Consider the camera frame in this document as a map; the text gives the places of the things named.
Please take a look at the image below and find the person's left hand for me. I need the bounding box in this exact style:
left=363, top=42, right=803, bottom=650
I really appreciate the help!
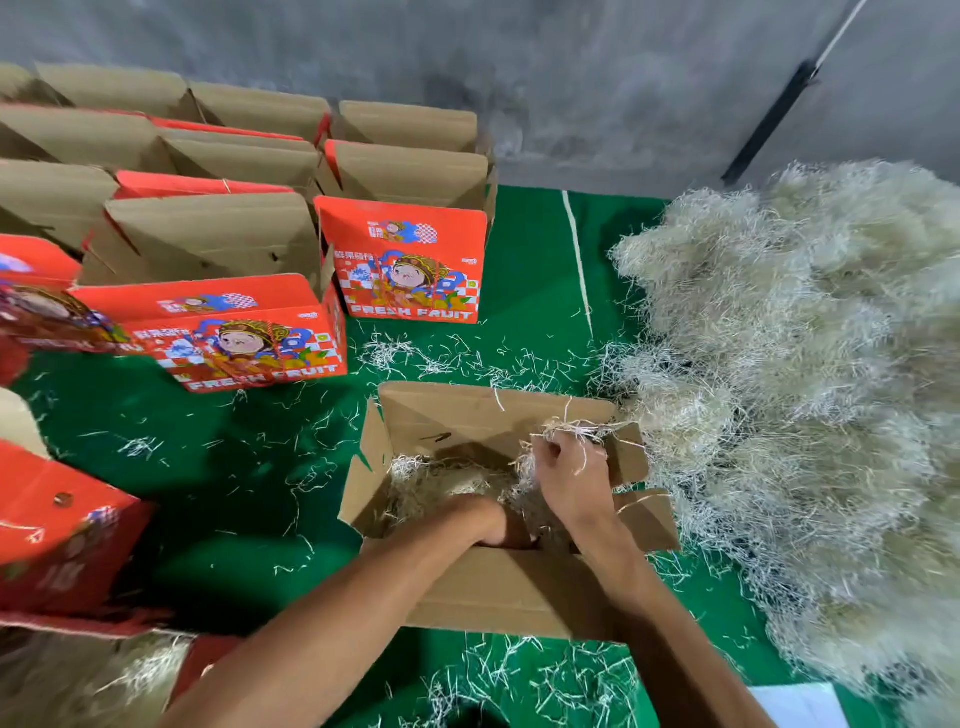
left=439, top=495, right=536, bottom=551

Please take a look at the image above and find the person's right hand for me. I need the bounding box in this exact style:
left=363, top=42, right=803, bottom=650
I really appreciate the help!
left=531, top=430, right=621, bottom=551

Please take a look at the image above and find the red printed cardboard box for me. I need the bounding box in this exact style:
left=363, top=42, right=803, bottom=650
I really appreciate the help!
left=0, top=607, right=245, bottom=728
left=337, top=379, right=683, bottom=644
left=0, top=387, right=158, bottom=617

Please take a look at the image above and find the pile of shredded paper filler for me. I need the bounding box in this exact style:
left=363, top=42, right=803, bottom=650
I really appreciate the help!
left=597, top=157, right=960, bottom=728

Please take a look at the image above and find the group of red fruit boxes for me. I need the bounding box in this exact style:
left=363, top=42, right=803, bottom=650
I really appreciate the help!
left=0, top=60, right=498, bottom=396

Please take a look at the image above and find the person's right forearm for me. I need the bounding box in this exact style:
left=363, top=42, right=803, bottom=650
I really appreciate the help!
left=577, top=522, right=776, bottom=728

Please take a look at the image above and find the person's left forearm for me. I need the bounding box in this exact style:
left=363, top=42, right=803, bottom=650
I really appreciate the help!
left=162, top=502, right=489, bottom=728

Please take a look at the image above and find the white printed paper sheet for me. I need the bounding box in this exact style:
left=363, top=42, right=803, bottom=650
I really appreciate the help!
left=747, top=681, right=852, bottom=728

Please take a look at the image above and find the white pole with black grip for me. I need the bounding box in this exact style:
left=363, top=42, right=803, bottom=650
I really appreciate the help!
left=720, top=0, right=870, bottom=189

